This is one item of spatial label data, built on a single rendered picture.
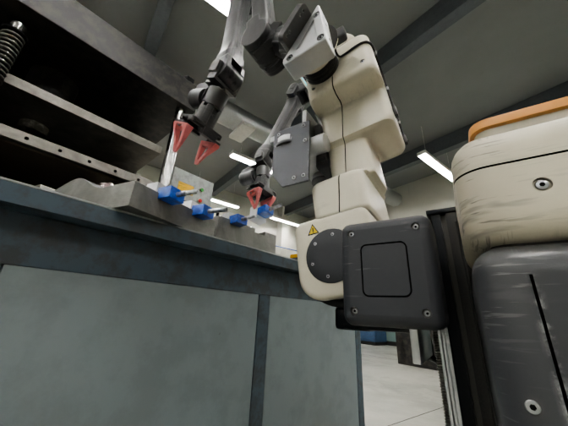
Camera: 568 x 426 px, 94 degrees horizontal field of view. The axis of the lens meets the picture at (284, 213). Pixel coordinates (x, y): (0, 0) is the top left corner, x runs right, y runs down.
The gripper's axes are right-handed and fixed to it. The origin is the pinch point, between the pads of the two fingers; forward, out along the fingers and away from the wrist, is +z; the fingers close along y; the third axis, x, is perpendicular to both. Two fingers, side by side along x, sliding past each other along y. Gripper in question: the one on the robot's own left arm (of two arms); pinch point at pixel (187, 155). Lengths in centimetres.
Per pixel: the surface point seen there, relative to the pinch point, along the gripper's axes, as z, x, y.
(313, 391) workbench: 54, 34, -64
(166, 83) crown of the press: -46, -105, -25
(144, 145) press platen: -6, -99, -29
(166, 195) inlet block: 11.4, 11.2, 6.2
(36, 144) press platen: 17, -92, 13
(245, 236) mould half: 13.5, 5.4, -27.9
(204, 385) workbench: 50, 24, -18
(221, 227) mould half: 14.0, 3.8, -18.2
